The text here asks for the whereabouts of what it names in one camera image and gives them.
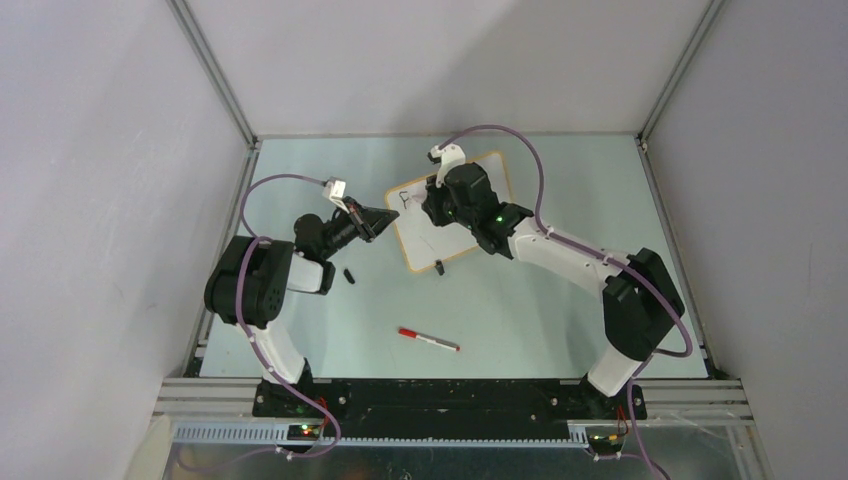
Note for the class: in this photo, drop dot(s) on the red whiteboard marker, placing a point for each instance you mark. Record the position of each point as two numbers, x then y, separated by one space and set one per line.
429 339

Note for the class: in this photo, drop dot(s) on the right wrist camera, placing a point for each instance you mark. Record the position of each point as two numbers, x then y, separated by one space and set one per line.
446 158

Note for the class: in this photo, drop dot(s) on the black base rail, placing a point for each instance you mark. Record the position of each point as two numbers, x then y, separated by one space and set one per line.
463 410

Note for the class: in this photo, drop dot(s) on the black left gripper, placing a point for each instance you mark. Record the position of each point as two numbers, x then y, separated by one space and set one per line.
368 222

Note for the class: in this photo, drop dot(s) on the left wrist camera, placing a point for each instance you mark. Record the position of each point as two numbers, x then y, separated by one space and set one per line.
334 191

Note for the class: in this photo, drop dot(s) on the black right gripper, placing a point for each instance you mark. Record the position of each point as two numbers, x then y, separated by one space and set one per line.
432 204

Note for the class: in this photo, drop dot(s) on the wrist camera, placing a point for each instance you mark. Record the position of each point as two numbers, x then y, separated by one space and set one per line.
446 158
334 191

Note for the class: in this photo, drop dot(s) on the black marker cap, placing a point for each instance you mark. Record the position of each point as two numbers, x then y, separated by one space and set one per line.
349 276

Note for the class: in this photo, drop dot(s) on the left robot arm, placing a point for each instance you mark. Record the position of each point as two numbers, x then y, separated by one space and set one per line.
248 285

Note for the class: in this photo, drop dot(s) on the white whiteboard yellow frame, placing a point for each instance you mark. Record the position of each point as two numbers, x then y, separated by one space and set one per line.
421 243

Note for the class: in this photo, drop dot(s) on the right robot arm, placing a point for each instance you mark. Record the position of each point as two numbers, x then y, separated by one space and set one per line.
640 302

